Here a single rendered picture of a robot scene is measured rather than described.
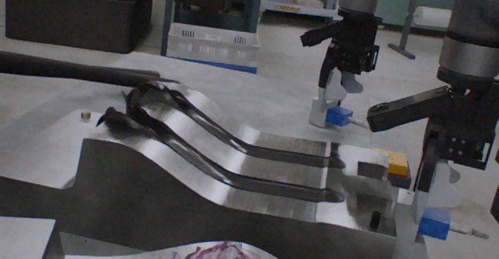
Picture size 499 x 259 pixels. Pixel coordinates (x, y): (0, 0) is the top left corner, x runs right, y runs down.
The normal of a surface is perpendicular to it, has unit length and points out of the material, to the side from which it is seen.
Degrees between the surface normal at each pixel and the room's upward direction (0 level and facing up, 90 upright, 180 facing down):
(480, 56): 89
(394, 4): 90
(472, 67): 90
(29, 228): 0
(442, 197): 75
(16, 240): 0
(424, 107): 90
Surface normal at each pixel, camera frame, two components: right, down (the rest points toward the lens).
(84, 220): -0.17, 0.31
